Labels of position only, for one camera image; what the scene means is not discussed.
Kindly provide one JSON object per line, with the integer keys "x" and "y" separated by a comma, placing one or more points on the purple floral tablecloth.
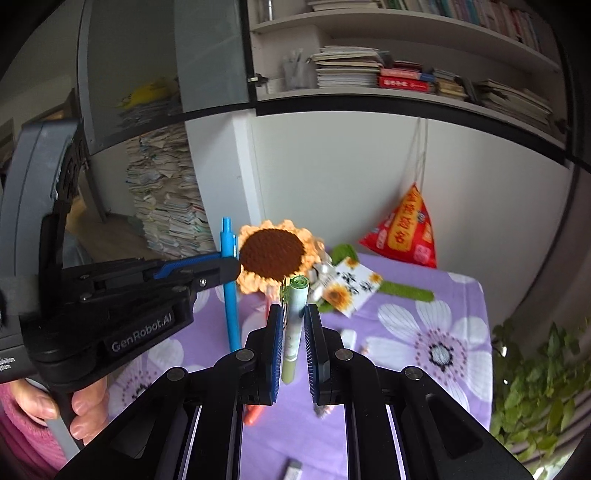
{"x": 461, "y": 323}

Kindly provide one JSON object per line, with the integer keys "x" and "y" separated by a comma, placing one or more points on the dark cabinet door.
{"x": 577, "y": 92}

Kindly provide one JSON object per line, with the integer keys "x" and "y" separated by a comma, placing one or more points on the clear pen holder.
{"x": 298, "y": 74}

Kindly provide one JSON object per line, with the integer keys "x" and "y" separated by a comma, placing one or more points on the sunflower print card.
{"x": 353, "y": 290}

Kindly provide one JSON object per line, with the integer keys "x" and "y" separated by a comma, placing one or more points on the stack of worn booklets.
{"x": 512, "y": 104}

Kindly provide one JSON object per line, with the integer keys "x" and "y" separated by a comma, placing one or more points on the blue pen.
{"x": 231, "y": 318}

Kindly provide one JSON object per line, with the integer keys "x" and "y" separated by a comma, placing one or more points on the white bookshelf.
{"x": 346, "y": 94}

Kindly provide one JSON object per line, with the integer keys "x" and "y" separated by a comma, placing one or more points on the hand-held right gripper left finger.
{"x": 277, "y": 355}

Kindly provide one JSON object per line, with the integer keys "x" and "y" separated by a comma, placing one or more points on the green crochet leaf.
{"x": 344, "y": 252}

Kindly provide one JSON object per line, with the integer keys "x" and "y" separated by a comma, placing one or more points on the grey sleeved eraser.
{"x": 291, "y": 470}

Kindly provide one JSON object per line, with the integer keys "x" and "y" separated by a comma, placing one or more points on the green potted plant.
{"x": 531, "y": 392}

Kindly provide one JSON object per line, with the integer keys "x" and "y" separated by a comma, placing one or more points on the red pyramid pouch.
{"x": 406, "y": 230}

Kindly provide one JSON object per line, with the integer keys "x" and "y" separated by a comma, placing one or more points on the row of upright books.
{"x": 461, "y": 11}

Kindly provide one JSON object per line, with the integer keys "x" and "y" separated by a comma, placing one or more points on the person's left hand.
{"x": 87, "y": 406}

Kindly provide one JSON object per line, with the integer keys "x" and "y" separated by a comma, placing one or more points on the pink clothing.
{"x": 23, "y": 443}

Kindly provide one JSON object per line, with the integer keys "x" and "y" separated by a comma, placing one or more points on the tall pile of papers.
{"x": 161, "y": 198}

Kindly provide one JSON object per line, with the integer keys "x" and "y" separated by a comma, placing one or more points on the green ruler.
{"x": 406, "y": 290}

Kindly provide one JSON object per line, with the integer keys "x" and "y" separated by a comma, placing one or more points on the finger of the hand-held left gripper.
{"x": 217, "y": 274}
{"x": 189, "y": 264}

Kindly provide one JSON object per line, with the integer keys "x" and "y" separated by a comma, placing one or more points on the stack of white booklets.
{"x": 346, "y": 69}

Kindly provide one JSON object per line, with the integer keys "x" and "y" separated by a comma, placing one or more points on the stack of red books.
{"x": 401, "y": 83}

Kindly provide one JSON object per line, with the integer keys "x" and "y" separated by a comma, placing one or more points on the glass cabinet door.
{"x": 207, "y": 55}

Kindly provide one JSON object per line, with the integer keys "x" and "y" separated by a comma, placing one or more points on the crochet sunflower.
{"x": 272, "y": 251}

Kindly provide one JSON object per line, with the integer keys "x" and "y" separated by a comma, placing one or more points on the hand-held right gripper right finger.
{"x": 315, "y": 355}

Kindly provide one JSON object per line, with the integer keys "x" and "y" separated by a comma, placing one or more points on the light green pen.
{"x": 295, "y": 323}

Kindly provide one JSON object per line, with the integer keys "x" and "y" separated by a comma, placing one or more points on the yellow paper item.
{"x": 147, "y": 92}

